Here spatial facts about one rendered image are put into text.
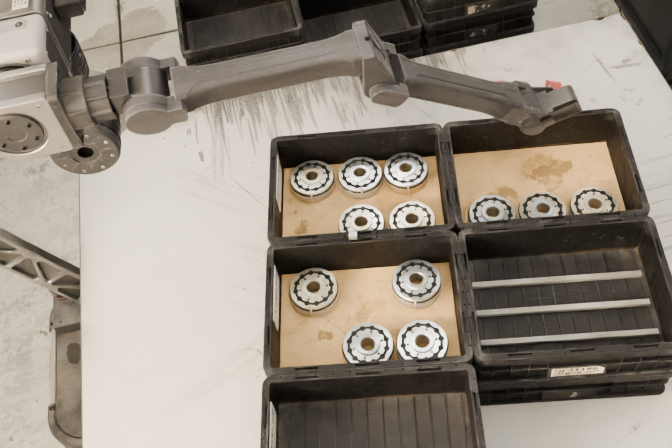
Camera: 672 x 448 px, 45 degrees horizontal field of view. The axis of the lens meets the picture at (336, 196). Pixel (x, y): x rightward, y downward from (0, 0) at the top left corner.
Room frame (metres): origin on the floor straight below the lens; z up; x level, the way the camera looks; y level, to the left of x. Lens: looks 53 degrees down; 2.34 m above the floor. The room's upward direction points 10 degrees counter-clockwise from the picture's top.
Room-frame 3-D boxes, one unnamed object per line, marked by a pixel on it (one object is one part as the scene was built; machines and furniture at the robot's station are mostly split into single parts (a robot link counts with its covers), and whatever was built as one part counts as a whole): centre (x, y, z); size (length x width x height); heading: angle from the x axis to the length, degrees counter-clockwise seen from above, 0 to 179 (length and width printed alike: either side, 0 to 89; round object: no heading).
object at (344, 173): (1.18, -0.06, 0.86); 0.10 x 0.10 x 0.01
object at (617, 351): (0.77, -0.42, 0.92); 0.40 x 0.30 x 0.02; 84
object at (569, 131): (1.06, -0.45, 0.87); 0.40 x 0.30 x 0.11; 84
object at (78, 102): (0.95, 0.36, 1.45); 0.09 x 0.08 x 0.12; 4
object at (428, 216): (1.03, -0.16, 0.86); 0.10 x 0.10 x 0.01
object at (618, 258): (0.77, -0.42, 0.87); 0.40 x 0.30 x 0.11; 84
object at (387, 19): (2.19, -0.18, 0.31); 0.40 x 0.30 x 0.34; 94
